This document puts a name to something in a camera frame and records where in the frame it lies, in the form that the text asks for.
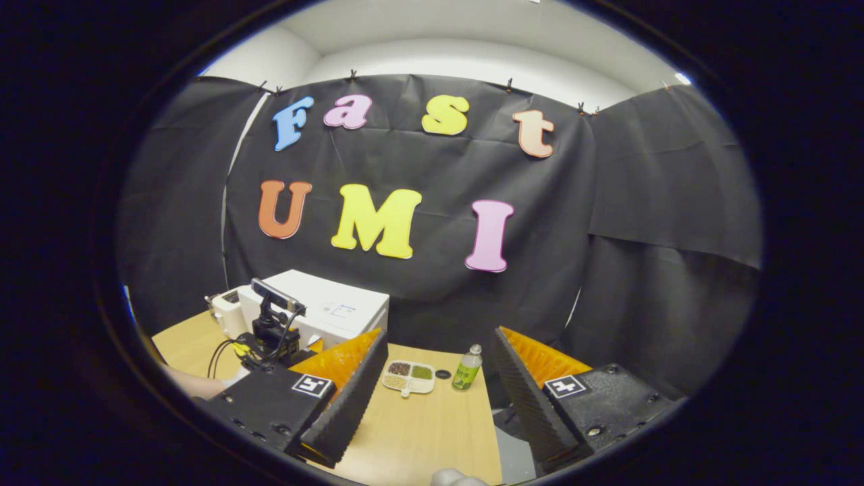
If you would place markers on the white microwave oven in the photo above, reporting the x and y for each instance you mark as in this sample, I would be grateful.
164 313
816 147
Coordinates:
324 304

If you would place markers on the ceiling light panel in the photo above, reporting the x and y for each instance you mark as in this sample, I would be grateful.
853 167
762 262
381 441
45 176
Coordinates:
683 79

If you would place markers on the green label drink bottle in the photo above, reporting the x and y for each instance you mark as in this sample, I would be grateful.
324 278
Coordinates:
464 374

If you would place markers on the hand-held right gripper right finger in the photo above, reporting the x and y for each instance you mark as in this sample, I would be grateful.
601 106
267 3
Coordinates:
533 412

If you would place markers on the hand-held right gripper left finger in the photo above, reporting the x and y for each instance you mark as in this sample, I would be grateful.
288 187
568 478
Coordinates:
351 405

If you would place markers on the white toaster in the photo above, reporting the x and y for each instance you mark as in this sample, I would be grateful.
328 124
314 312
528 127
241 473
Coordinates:
229 317

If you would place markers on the white divided plate with grains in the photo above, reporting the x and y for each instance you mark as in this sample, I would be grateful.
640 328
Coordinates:
408 385

